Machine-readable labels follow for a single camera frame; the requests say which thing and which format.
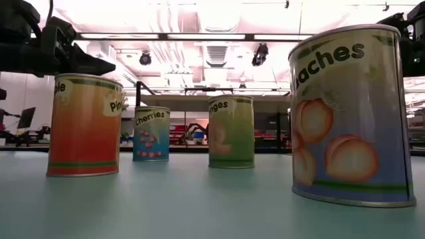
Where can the black ceiling spotlight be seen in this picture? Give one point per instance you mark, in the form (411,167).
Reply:
(145,58)
(260,54)

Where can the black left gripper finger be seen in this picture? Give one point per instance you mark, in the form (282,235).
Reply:
(93,66)

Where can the teal cherries can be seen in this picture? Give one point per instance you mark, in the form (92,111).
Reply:
(151,139)

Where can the black background monitor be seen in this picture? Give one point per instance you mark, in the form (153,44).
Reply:
(26,117)

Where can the green oranges can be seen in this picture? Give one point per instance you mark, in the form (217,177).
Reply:
(231,139)

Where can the black background robot arm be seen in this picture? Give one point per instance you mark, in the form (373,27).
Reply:
(192,127)

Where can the orange pineapple can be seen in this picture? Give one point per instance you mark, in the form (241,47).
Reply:
(83,132)

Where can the wooden shelf with black legs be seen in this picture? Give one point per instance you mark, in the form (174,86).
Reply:
(186,103)

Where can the blue peaches can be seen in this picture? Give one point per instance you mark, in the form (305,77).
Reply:
(352,126)

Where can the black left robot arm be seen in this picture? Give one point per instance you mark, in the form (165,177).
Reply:
(16,20)

